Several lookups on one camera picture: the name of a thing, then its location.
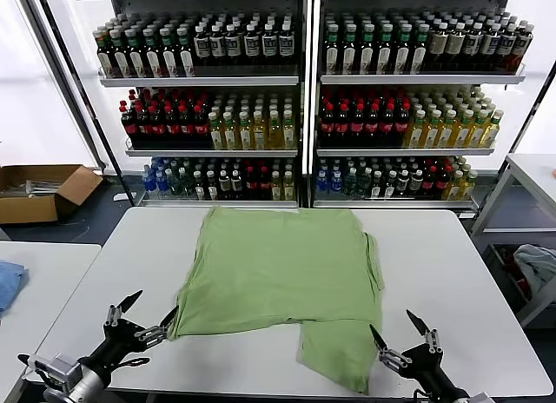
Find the black slanted frame post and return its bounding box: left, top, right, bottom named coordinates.
left=33, top=0, right=136, bottom=208
left=475, top=59, right=556, bottom=224

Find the green-cap tea bottle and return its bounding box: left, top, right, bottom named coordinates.
left=394, top=23, right=413, bottom=73
left=341, top=23, right=359, bottom=73
left=176, top=26, right=195, bottom=77
left=109, top=28, right=131, bottom=78
left=142, top=27, right=162, bottom=78
left=412, top=23, right=430, bottom=73
left=125, top=27, right=147, bottom=78
left=324, top=23, right=341, bottom=73
left=95, top=27, right=116, bottom=79
left=359, top=23, right=376, bottom=73
left=159, top=27, right=179, bottom=78
left=377, top=23, right=394, bottom=73

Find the brown cardboard box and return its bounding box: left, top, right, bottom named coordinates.
left=0, top=163, right=104, bottom=226

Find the red cloth item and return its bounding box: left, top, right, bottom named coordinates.
left=499, top=246, right=533, bottom=300

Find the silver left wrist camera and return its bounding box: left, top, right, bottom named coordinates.
left=17, top=353, right=82, bottom=393

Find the red-cap cola bottle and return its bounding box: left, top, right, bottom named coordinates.
left=163, top=103, right=181, bottom=146
left=245, top=166, right=260, bottom=201
left=422, top=164, right=437, bottom=199
left=119, top=100, right=139, bottom=146
left=258, top=166, right=273, bottom=201
left=320, top=101, right=336, bottom=146
left=193, top=103, right=209, bottom=146
left=178, top=103, right=195, bottom=146
left=134, top=102, right=153, bottom=146
left=380, top=101, right=396, bottom=146
left=394, top=101, right=412, bottom=146
left=349, top=101, right=366, bottom=146
left=149, top=103, right=167, bottom=146
left=435, top=164, right=452, bottom=199
left=364, top=101, right=381, bottom=146
left=334, top=101, right=351, bottom=146

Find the dark bottle white-blue label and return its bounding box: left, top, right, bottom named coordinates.
left=208, top=23, right=226, bottom=67
left=512, top=23, right=535, bottom=73
left=497, top=23, right=518, bottom=73
left=260, top=23, right=278, bottom=67
left=463, top=22, right=483, bottom=72
left=277, top=22, right=295, bottom=67
left=242, top=23, right=261, bottom=67
left=480, top=23, right=501, bottom=72
left=224, top=23, right=242, bottom=67
left=193, top=23, right=210, bottom=67

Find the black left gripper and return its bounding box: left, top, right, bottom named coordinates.
left=89, top=289, right=179, bottom=378

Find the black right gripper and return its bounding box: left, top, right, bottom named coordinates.
left=369, top=309, right=457, bottom=395

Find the green polo shirt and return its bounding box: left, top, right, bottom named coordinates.
left=167, top=205, right=387, bottom=396

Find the pale grey crumpled cloth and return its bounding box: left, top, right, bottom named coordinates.
left=512, top=243, right=556, bottom=300

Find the blue folded cloth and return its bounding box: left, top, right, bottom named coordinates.
left=0, top=259, right=30, bottom=320

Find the white grey-framed side table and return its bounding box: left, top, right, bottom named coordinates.
left=471, top=152, right=556, bottom=330

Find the dark bottle beige label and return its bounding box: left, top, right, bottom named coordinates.
left=428, top=22, right=448, bottom=72
left=446, top=22, right=466, bottom=72

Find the grey slanted frame post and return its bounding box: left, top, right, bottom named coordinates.
left=17, top=0, right=108, bottom=174

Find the grey metal shelf unit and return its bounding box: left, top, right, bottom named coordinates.
left=310, top=0, right=526, bottom=211
left=69, top=0, right=308, bottom=209

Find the metal parts bundle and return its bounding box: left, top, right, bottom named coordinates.
left=0, top=179, right=66, bottom=199

